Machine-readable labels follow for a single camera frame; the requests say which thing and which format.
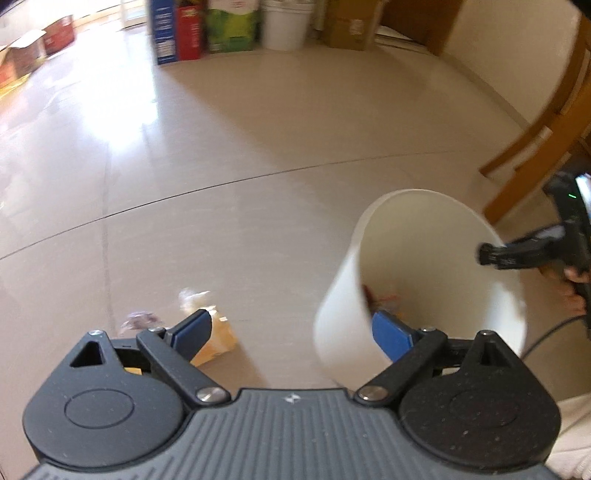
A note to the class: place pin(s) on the yellow snack packet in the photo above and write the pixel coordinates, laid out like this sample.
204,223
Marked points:
217,339

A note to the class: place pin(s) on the brown wooden cabinet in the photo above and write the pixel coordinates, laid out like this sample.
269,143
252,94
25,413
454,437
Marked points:
420,23

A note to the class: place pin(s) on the white plastic bucket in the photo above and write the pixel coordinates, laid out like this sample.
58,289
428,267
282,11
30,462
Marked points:
287,25

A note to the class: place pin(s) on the brown red drink can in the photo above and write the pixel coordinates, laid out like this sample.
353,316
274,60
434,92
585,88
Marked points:
368,296

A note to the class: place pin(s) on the open red cardboard box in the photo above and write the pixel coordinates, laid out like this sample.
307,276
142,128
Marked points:
59,34

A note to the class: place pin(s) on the green and white bag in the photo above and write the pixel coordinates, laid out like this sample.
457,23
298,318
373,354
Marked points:
233,27

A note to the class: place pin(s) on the white plastic bin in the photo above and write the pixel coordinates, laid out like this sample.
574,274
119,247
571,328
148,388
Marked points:
415,258

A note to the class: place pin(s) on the clear crumpled wrapper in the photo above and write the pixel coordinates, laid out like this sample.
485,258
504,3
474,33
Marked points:
138,319

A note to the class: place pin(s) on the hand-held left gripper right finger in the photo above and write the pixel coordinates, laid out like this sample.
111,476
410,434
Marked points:
391,337

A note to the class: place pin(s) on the person's white clothing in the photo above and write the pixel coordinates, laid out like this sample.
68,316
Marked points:
572,443

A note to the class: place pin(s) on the blue cardboard box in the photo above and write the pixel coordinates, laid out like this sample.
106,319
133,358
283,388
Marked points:
164,32

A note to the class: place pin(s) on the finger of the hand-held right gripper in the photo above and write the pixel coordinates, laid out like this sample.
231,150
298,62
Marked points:
512,253

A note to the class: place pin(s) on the open brown cardboard box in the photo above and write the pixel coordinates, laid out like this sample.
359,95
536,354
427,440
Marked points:
21,60

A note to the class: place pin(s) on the wooden chair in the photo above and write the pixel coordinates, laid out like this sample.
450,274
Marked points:
531,152

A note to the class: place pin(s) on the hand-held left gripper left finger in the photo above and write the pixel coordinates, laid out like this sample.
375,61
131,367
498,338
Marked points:
190,333

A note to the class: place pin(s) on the person's right hand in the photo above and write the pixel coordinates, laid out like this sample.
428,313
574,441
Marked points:
573,302

